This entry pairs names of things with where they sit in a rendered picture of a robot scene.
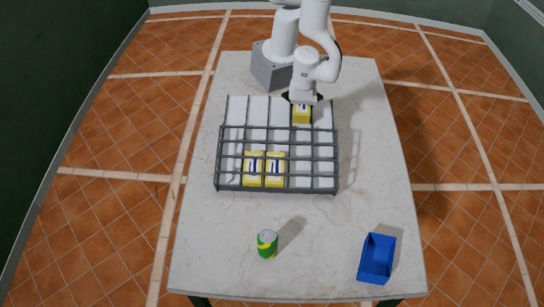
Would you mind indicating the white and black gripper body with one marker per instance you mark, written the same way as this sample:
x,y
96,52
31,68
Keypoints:
x,y
292,89

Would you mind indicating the green and yellow drink can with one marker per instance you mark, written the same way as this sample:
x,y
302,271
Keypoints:
x,y
267,243

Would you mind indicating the yellow butter carton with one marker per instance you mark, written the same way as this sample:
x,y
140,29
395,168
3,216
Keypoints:
x,y
301,114
252,165
274,166

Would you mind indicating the grey metal grid rack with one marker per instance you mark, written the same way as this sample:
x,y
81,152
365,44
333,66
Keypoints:
x,y
296,167

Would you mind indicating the blue open box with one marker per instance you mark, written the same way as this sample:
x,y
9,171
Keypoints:
x,y
378,256

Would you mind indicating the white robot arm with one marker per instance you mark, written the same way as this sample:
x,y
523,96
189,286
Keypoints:
x,y
310,17

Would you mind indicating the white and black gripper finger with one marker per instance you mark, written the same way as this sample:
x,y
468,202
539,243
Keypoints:
x,y
319,97
286,96

